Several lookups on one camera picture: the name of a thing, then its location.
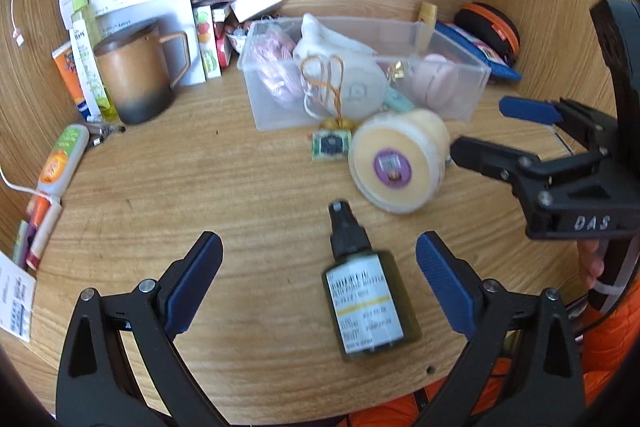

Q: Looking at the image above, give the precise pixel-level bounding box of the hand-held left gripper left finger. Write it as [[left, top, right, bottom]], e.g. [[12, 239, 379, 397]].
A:
[[56, 231, 224, 427]]

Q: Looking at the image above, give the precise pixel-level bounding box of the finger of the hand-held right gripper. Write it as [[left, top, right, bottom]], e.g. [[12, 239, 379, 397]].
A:
[[450, 134, 552, 188], [499, 96, 619, 154]]

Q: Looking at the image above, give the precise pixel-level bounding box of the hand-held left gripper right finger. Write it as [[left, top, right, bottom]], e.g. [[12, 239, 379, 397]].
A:
[[415, 231, 587, 427]]

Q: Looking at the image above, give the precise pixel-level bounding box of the clear plastic box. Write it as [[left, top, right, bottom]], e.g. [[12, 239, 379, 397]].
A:
[[237, 18, 492, 134]]

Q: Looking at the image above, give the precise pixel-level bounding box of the dark green spray bottle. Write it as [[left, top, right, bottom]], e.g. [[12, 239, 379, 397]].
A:
[[322, 199, 422, 363]]

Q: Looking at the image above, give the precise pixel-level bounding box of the pink round case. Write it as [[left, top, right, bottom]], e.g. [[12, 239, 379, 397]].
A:
[[411, 53, 460, 110]]

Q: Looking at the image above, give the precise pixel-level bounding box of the beige round container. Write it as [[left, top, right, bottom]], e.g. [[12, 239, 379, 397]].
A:
[[348, 108, 452, 214]]

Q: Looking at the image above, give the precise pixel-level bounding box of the white round lid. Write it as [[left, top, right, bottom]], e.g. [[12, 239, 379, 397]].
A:
[[345, 61, 389, 118]]

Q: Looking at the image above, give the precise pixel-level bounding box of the white drawstring pouch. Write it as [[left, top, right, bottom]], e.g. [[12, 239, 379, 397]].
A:
[[292, 13, 388, 128]]

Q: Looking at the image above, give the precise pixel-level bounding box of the pink rope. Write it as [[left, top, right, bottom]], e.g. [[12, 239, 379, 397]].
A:
[[248, 29, 304, 110]]

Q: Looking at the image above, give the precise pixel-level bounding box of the person's right hand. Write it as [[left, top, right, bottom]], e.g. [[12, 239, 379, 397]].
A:
[[576, 238, 607, 294]]

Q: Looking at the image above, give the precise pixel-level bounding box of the blue zip pouch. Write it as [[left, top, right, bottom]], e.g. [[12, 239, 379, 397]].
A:
[[435, 22, 523, 82]]

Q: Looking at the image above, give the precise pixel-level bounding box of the black and orange round case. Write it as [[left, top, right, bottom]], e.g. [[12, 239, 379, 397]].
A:
[[453, 2, 521, 68]]

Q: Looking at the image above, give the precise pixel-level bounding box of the wooden desk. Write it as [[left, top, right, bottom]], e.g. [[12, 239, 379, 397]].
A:
[[0, 57, 626, 427]]

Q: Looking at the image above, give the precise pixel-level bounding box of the teal small case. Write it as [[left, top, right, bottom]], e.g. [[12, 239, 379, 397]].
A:
[[384, 87, 416, 112]]

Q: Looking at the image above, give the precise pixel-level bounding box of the white tube with red cap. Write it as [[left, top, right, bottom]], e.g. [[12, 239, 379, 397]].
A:
[[25, 203, 63, 270]]

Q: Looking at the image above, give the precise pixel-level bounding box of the printed paper sheet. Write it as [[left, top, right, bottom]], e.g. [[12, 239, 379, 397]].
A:
[[0, 252, 38, 342]]

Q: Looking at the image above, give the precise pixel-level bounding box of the green highlighter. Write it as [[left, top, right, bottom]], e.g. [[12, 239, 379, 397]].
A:
[[11, 221, 30, 264]]

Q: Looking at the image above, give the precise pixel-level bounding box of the black metal pen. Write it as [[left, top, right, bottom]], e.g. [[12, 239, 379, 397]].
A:
[[86, 117, 126, 138]]

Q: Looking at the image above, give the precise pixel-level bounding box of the white bottle with orange label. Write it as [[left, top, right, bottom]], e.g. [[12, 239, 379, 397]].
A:
[[36, 124, 91, 198]]

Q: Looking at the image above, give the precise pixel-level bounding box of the brown ceramic mug with lid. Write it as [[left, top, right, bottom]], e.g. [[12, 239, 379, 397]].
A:
[[92, 19, 191, 125]]

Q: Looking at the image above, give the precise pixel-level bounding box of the fruit print box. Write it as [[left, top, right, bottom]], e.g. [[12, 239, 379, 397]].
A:
[[194, 5, 222, 79]]

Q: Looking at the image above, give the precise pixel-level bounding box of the white patterned bowl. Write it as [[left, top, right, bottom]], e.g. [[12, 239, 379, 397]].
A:
[[225, 27, 251, 54]]

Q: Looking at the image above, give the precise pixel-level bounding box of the orange sunscreen tube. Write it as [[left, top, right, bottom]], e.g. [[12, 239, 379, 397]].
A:
[[52, 41, 91, 116]]

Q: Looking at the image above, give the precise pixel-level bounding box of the red slim box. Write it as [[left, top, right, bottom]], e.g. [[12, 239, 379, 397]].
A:
[[212, 4, 234, 68]]

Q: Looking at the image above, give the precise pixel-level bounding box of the tall green spray bottle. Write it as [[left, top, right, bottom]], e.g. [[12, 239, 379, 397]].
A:
[[70, 0, 118, 120]]

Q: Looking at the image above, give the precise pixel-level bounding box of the small white card box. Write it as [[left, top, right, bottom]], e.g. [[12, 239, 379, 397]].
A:
[[230, 0, 283, 24]]

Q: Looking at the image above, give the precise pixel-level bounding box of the white cable with pink plug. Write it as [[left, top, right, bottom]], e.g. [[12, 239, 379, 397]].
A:
[[5, 0, 26, 48]]

